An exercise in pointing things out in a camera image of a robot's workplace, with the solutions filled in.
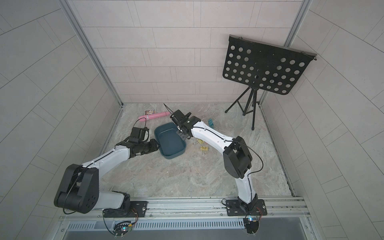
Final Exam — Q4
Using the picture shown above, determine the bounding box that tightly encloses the teal plastic storage box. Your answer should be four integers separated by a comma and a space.
154, 123, 187, 160

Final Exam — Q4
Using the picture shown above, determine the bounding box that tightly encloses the teal binder clip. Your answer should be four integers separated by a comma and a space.
208, 119, 214, 128

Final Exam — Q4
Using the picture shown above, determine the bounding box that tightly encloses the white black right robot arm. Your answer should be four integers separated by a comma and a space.
171, 117, 258, 209

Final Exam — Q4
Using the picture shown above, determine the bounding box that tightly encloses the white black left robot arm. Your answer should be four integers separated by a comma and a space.
54, 138, 160, 218

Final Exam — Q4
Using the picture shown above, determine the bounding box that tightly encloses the pink plastic tube case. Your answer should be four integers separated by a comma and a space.
138, 112, 171, 122

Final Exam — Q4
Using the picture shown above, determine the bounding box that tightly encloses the colourful printed card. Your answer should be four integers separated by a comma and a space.
145, 109, 157, 115

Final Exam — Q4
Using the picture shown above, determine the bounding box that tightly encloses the black perforated music stand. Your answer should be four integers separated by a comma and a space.
222, 35, 317, 115

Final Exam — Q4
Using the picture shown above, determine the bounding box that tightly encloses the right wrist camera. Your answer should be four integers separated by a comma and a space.
170, 110, 191, 127

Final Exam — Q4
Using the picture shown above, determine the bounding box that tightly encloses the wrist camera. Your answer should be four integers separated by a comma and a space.
128, 127, 150, 143
170, 110, 191, 127

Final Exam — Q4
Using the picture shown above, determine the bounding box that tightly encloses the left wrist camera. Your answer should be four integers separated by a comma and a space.
128, 127, 150, 143

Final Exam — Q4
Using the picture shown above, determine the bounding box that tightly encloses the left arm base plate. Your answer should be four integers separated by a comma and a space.
103, 201, 148, 218

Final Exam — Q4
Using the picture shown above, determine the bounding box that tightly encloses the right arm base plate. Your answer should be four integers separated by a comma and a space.
222, 196, 268, 217

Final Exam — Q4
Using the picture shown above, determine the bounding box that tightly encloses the aluminium rail frame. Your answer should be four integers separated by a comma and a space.
59, 196, 311, 223

